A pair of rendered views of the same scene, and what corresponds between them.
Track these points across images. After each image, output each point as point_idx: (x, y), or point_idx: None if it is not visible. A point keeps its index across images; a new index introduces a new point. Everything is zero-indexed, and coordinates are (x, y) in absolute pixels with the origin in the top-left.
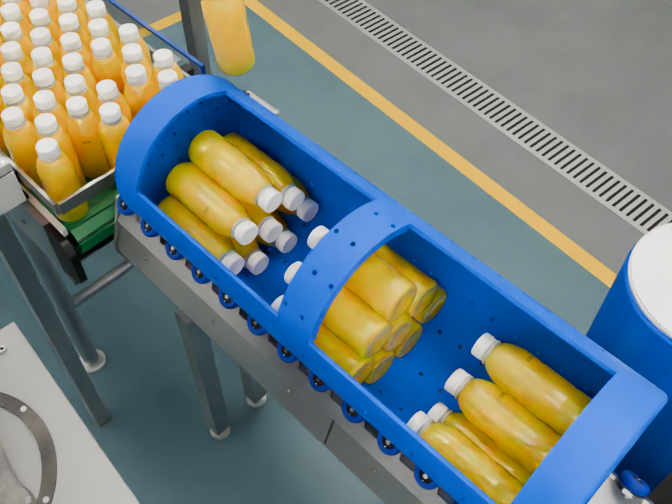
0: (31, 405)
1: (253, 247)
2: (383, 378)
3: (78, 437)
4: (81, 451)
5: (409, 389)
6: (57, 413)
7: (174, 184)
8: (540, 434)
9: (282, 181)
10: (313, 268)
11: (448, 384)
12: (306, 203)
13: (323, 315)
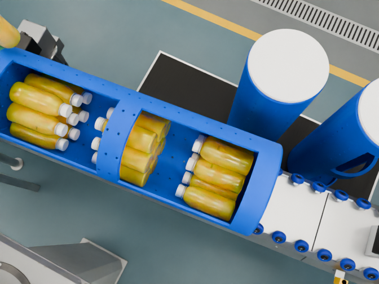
0: (2, 260)
1: (69, 128)
2: (157, 166)
3: (32, 266)
4: (37, 271)
5: (170, 166)
6: (17, 259)
7: (12, 118)
8: (233, 178)
9: (67, 94)
10: (104, 151)
11: (186, 168)
12: (84, 96)
13: (119, 169)
